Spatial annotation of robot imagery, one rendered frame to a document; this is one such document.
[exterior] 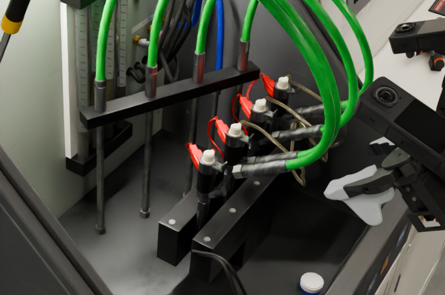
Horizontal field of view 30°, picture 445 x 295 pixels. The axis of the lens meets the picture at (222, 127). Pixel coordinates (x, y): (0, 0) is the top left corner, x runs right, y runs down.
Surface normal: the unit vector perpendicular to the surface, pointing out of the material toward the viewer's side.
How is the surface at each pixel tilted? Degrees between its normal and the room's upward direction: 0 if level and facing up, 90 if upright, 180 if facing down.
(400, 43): 92
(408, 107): 15
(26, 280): 90
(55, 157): 90
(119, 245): 0
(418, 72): 0
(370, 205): 92
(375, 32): 76
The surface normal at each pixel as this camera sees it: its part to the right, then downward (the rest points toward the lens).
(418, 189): -0.68, 0.57
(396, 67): 0.09, -0.78
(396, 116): 0.12, -0.59
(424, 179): 0.46, -0.17
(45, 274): -0.51, 0.49
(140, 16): 0.85, 0.38
